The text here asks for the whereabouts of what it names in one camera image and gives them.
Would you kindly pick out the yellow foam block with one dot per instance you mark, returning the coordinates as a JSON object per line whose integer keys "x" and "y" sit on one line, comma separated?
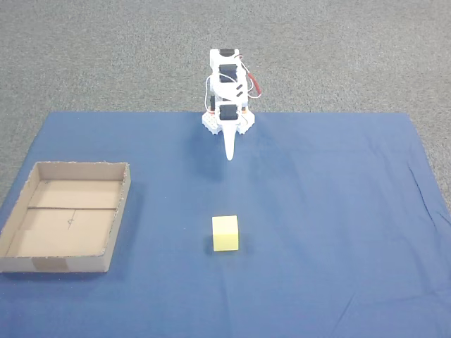
{"x": 225, "y": 234}

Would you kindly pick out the shallow cardboard box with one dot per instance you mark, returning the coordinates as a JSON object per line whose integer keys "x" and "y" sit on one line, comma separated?
{"x": 67, "y": 222}

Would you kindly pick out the blue cloth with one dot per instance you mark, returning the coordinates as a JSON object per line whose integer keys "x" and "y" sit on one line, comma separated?
{"x": 317, "y": 211}

